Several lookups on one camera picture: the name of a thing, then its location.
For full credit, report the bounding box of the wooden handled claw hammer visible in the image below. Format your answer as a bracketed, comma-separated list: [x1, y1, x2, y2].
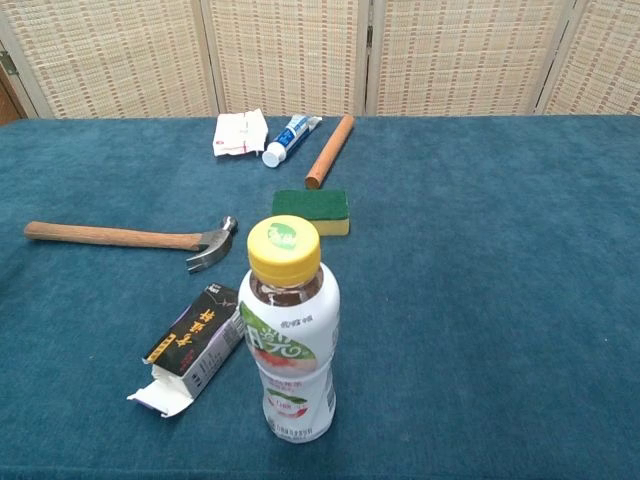
[23, 215, 239, 275]

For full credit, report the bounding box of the green yellow scrubbing sponge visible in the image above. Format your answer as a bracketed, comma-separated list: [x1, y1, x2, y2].
[271, 188, 351, 237]

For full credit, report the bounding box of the round wooden rod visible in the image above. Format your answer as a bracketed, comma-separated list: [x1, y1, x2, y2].
[304, 114, 355, 192]

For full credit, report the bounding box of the blue white toothpaste tube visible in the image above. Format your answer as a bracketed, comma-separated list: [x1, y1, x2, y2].
[261, 113, 323, 169]

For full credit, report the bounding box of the white drink bottle yellow cap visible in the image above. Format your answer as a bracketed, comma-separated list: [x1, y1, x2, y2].
[237, 214, 341, 444]

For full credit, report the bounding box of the white crumpled paper packet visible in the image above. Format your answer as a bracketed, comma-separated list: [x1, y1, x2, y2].
[212, 108, 269, 158]

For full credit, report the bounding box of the black open carton box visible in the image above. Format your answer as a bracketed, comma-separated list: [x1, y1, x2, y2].
[127, 281, 247, 419]

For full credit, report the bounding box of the blue table carpet cloth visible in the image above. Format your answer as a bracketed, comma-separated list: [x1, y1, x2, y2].
[0, 115, 640, 480]

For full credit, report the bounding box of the woven bamboo screen panel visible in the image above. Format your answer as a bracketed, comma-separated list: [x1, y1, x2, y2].
[0, 0, 221, 120]
[367, 0, 581, 117]
[199, 0, 374, 118]
[534, 0, 640, 117]

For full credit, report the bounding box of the brown wooden door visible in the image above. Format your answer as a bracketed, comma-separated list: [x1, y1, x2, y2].
[0, 42, 26, 126]

